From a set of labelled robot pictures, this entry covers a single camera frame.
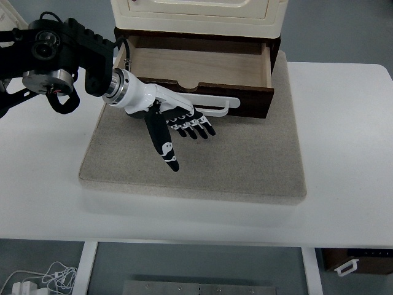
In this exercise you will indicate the white drawer handle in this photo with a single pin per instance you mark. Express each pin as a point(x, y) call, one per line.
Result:
point(211, 105)

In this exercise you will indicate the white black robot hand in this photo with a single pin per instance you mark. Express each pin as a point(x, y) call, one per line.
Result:
point(128, 92)

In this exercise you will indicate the beige foam mat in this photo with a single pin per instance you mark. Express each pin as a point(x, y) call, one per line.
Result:
point(248, 160)

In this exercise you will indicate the white table leg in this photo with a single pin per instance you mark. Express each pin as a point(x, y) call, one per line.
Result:
point(85, 268)
point(313, 278)

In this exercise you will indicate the white table leg right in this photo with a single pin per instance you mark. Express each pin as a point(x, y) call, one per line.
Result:
point(313, 278)

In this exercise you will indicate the dark wooden drawer housing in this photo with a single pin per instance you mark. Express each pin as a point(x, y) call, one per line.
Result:
point(202, 42)

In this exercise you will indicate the cream upper cabinet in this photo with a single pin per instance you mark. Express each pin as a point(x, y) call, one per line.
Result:
point(223, 18)

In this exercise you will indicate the dark wooden drawer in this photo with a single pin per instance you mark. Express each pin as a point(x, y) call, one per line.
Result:
point(244, 76)

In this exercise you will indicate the white handle on box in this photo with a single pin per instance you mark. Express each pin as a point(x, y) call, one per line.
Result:
point(347, 268)

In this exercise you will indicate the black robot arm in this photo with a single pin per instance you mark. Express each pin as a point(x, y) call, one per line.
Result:
point(45, 59)

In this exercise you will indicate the brown box under table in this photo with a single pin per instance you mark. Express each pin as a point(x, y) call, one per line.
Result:
point(371, 261)

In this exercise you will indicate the white power adapter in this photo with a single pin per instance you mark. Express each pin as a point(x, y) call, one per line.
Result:
point(24, 288)

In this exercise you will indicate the white table leg left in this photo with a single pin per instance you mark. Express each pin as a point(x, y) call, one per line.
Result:
point(85, 268)

